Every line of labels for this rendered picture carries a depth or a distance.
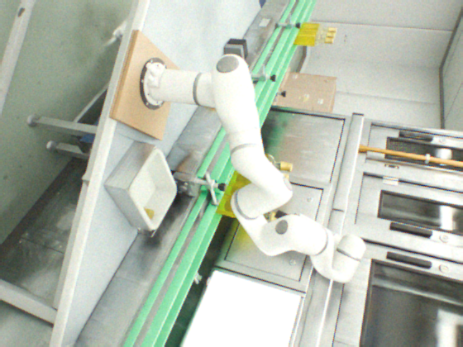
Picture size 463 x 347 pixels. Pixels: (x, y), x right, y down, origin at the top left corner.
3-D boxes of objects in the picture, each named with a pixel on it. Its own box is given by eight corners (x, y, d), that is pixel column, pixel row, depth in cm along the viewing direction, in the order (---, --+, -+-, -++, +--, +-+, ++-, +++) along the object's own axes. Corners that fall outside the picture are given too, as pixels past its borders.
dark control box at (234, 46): (225, 63, 156) (242, 64, 153) (222, 47, 150) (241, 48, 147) (231, 53, 160) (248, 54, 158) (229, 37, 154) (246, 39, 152)
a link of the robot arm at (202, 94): (201, 114, 101) (252, 121, 96) (186, 86, 90) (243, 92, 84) (211, 87, 105) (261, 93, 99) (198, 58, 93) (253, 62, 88)
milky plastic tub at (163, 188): (131, 226, 110) (155, 233, 107) (103, 184, 93) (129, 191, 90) (157, 185, 120) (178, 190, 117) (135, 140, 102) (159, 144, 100)
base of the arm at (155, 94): (131, 88, 93) (181, 94, 88) (145, 48, 95) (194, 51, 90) (158, 111, 108) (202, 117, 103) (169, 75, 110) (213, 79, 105)
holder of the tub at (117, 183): (136, 234, 114) (156, 240, 111) (102, 183, 93) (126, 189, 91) (159, 193, 124) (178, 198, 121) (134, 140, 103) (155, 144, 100)
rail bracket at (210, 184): (196, 202, 121) (228, 210, 117) (184, 172, 109) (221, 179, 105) (199, 195, 123) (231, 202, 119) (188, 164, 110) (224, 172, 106)
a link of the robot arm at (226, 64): (231, 163, 90) (216, 132, 76) (222, 93, 101) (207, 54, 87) (267, 156, 89) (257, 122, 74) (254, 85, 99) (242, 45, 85)
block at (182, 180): (177, 195, 122) (194, 199, 120) (170, 178, 115) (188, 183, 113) (181, 187, 124) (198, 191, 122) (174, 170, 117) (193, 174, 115)
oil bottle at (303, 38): (282, 44, 194) (331, 48, 185) (281, 35, 190) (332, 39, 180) (284, 39, 197) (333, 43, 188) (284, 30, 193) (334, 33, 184)
